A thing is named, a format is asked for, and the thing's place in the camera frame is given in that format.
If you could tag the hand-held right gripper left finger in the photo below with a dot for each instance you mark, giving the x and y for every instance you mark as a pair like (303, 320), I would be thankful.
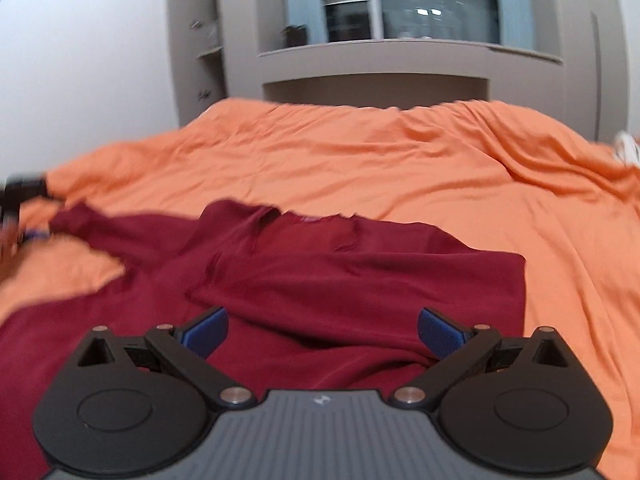
(207, 332)

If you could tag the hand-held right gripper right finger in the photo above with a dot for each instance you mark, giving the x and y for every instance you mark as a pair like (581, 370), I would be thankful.
(440, 334)

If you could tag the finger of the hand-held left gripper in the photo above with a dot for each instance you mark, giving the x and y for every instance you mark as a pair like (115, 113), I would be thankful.
(22, 187)

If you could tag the dark red shirt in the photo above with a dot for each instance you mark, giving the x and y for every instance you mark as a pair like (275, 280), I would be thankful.
(325, 280)

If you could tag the orange blanket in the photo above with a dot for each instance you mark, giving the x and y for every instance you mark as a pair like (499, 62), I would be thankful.
(400, 170)

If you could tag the beige crumpled garment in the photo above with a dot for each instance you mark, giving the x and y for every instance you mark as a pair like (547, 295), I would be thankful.
(627, 147)

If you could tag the grey built-in shelf unit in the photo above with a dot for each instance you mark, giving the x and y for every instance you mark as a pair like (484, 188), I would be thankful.
(370, 62)

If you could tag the small dark box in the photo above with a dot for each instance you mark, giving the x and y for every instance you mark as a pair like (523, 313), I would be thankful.
(296, 35)

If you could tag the window with blue curtains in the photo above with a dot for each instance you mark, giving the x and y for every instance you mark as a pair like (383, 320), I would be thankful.
(400, 0)

